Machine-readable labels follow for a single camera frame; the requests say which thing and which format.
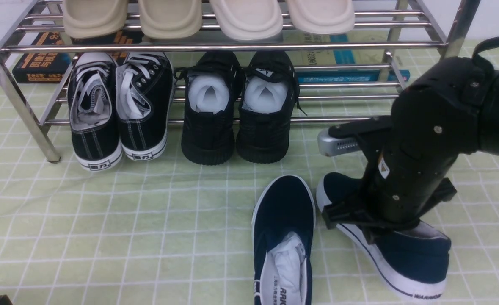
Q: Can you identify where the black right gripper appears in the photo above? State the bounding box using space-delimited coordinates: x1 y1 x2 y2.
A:
323 116 458 244

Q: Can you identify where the navy slip-on shoe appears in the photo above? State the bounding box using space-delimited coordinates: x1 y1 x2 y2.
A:
317 172 451 300
251 175 316 305

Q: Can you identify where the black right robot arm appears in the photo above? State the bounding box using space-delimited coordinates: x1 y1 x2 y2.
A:
318 37 499 243

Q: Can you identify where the black mesh shoe right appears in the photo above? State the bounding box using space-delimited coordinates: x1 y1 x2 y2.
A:
236 51 300 164

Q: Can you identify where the black mesh shoe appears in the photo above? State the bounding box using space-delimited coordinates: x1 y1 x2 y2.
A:
236 51 300 164
174 50 245 166

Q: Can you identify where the black mesh shoe left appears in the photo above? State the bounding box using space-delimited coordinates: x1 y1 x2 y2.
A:
174 50 245 166

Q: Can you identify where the steel shoe rack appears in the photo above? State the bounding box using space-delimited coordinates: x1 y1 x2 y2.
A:
0 0 481 164

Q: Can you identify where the cream slipper far right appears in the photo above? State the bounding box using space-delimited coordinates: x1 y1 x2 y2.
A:
286 0 355 35

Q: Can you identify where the cream slipper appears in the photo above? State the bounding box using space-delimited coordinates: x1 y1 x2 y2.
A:
286 0 355 35
209 0 284 41

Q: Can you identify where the green checked tablecloth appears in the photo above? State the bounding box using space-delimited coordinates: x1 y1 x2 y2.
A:
0 89 499 305

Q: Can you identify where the black canvas sneaker right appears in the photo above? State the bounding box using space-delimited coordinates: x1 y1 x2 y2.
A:
116 52 176 161

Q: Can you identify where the black canvas sneaker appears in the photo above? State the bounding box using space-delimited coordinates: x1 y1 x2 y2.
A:
67 52 122 172
116 52 176 161

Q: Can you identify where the tan slipper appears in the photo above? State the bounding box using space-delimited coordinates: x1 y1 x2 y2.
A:
138 0 203 39
62 0 129 39

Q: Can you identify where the black canvas sneaker left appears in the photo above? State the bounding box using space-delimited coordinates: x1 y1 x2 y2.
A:
67 52 122 172

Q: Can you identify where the tan slipper far left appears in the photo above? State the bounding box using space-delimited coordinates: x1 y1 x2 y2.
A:
62 0 129 39

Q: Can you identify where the black orange book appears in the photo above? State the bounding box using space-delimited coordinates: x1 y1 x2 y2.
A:
12 30 143 84

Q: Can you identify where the black object bottom left corner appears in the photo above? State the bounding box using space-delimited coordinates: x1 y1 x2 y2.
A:
0 295 13 305

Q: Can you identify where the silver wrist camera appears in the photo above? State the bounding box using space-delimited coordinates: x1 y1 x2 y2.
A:
317 129 360 158

